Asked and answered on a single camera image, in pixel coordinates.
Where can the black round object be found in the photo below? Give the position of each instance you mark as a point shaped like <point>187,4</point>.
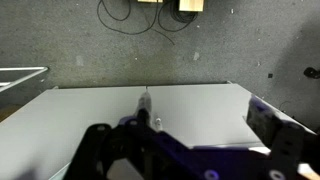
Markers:
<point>311,72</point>

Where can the light wooden leg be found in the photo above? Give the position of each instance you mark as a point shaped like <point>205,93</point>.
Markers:
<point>150,1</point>
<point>191,5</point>

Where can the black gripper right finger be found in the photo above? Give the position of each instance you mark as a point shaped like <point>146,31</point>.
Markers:
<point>286,140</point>

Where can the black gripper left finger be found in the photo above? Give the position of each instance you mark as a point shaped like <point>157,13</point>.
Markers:
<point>100,150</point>

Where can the small black square piece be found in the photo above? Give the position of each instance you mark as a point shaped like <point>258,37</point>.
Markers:
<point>270,75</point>

